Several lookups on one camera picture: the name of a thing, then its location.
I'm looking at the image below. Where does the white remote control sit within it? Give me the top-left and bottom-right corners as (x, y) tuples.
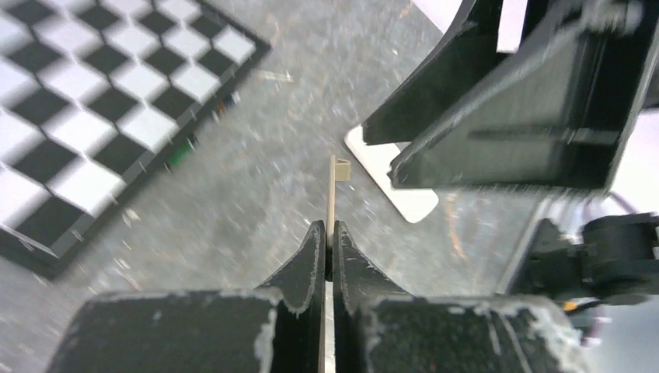
(343, 124), (441, 225)

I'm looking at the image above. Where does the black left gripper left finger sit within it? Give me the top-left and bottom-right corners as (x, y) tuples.
(47, 221), (326, 372)

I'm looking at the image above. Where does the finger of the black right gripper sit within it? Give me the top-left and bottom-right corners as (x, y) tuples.
(362, 1), (506, 147)

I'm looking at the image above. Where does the beige battery cover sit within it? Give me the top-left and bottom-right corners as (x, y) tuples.
(321, 155), (350, 372)

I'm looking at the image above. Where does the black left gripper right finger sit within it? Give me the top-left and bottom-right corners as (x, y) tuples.
(333, 221), (589, 372)

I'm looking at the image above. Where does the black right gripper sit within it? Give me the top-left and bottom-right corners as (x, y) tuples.
(389, 1), (658, 193)

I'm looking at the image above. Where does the blue orange battery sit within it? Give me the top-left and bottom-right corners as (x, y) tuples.
(211, 91), (241, 122)

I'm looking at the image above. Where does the black white checkerboard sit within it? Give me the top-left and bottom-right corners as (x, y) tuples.
(1, 0), (270, 277)

